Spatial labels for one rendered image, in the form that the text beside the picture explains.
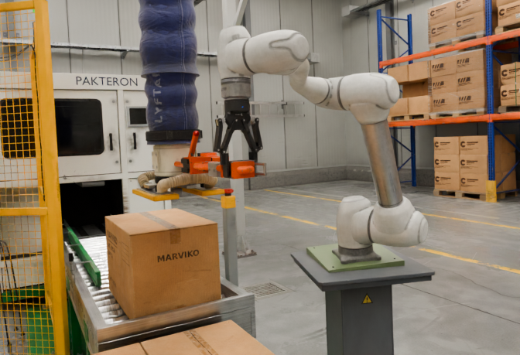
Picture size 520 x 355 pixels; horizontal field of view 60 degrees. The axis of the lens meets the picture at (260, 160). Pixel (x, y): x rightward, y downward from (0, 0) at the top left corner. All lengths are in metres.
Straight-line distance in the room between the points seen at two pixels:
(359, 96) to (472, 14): 8.03
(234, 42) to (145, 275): 1.12
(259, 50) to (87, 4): 10.11
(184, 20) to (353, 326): 1.46
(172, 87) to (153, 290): 0.87
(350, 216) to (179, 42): 1.02
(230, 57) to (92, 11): 9.99
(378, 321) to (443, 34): 8.29
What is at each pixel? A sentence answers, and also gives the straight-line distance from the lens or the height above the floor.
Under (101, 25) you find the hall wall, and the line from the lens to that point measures 11.20.
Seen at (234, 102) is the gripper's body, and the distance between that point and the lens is 1.32.
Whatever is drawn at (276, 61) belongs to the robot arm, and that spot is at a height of 1.53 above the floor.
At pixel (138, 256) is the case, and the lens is 2.01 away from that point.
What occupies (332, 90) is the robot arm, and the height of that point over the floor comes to 1.50.
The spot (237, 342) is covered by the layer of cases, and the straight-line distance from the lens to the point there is 1.88.
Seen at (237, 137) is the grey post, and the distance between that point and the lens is 5.16.
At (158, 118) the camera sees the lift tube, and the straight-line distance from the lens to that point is 1.82.
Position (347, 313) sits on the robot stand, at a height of 0.56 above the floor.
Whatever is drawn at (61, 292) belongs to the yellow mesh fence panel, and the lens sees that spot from 2.71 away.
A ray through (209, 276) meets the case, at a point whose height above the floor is 0.71.
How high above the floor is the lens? 1.32
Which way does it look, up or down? 3 degrees down
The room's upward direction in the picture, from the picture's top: 2 degrees counter-clockwise
